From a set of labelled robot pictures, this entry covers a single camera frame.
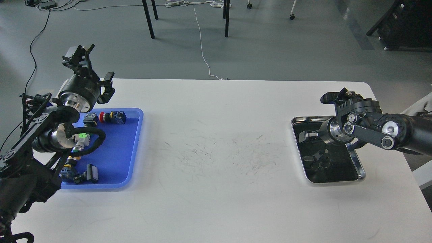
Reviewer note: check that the black table leg right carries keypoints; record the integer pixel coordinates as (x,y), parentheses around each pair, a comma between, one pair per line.
(226,17)

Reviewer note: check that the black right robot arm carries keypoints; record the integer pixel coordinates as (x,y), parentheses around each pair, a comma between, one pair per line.
(362,119)

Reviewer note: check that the grey cloth at edge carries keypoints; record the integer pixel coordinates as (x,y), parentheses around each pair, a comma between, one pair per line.
(420,108)

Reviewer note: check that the black square switch module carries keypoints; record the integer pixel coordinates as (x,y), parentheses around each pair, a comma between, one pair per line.
(91,174)

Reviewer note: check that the green white silver switch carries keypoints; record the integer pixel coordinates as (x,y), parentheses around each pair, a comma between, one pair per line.
(83,140)

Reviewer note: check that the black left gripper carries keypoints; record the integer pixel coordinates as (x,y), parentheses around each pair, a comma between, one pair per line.
(81,92)

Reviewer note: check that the green push button black base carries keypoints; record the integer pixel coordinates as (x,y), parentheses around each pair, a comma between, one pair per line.
(91,120)

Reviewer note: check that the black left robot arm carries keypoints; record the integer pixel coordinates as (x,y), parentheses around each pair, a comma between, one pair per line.
(30,170)

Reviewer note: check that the black table leg left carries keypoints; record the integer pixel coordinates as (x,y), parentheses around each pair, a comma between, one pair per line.
(147,16)

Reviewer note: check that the silver metal tray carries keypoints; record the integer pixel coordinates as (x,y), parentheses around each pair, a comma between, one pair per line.
(326,163)

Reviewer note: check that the black cabinet on wheels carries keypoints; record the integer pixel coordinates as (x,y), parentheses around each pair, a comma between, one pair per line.
(406,26)

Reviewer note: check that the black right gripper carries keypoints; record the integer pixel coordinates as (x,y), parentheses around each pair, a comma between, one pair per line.
(329,132)

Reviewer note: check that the red emergency push button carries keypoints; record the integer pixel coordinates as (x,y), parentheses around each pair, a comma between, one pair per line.
(118,117)

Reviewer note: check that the yellow push button switch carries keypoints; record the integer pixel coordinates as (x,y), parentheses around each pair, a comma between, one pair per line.
(68,173)

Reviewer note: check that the black table leg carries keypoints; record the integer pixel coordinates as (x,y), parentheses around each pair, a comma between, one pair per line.
(226,17)
(147,16)

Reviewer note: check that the blue plastic tray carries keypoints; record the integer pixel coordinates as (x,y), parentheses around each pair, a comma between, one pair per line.
(115,158)

